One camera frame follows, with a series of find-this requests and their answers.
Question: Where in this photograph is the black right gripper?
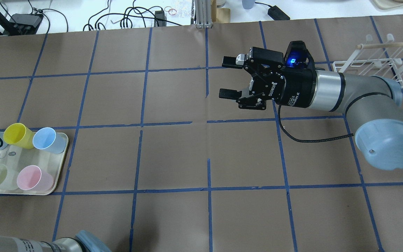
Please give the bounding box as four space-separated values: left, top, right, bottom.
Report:
219 47 317 110

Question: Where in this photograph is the white ikea cup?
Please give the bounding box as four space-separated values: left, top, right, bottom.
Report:
0 164 19 190

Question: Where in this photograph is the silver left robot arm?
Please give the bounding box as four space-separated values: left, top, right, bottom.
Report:
0 231 111 252

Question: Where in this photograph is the pink plastic cup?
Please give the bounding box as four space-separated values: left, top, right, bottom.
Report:
16 165 54 191

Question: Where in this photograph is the yellow plastic cup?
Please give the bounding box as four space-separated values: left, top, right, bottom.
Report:
3 123 35 149

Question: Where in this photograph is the light blue cup middle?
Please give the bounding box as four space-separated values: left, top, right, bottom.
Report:
33 127 67 154

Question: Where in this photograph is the white dish rack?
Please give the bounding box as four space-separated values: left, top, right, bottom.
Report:
332 33 403 88

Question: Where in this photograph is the cream plastic tray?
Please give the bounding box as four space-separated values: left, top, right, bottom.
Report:
0 145 67 196

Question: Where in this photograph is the black power adapter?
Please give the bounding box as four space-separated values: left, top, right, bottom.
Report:
267 5 291 21

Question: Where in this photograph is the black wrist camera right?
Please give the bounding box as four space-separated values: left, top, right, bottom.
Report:
284 41 315 70

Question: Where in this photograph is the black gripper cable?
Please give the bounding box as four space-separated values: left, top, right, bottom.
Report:
277 101 356 143

